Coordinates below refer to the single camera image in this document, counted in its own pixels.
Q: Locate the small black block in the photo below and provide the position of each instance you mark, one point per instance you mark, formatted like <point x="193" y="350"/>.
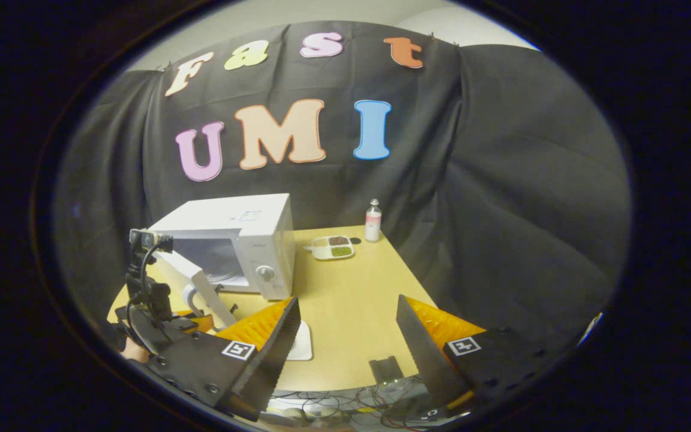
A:
<point x="385" y="367"/>

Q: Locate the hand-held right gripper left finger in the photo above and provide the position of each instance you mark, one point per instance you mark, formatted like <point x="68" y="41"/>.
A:
<point x="273" y="354"/>

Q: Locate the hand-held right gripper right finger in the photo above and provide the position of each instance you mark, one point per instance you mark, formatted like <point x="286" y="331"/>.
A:
<point x="423" y="354"/>

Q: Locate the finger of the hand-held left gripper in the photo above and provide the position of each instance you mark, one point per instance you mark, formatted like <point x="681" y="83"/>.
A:
<point x="198" y="322"/>

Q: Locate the clear bottle with pink label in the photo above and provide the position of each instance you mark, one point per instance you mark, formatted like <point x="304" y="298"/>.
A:
<point x="373" y="225"/>

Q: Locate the white microwave oven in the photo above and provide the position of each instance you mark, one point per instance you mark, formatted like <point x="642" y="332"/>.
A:
<point x="249" y="222"/>

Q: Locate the white square plate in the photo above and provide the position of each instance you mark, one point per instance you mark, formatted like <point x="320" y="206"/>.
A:
<point x="302" y="345"/>

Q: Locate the white divided snack tray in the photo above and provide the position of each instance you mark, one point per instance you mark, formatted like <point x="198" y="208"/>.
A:
<point x="330" y="247"/>

